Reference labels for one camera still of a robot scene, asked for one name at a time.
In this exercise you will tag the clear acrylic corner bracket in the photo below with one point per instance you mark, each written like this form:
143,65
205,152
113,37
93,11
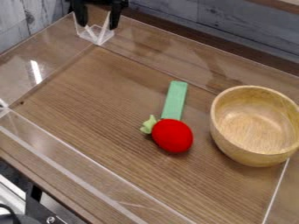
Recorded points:
95,34

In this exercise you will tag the red plush strawberry toy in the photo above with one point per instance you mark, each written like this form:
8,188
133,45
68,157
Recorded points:
171,134

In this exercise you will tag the black metal table frame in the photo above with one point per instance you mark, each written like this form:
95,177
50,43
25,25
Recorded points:
45,209

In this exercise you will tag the wooden bowl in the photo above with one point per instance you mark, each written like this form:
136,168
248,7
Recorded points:
253,125

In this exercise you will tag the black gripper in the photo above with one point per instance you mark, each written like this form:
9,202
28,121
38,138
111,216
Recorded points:
81,10

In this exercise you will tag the clear acrylic tray wall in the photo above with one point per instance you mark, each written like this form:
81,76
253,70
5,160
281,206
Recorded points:
87,187

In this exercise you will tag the green rectangular block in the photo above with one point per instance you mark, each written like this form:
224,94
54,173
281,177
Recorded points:
173,103

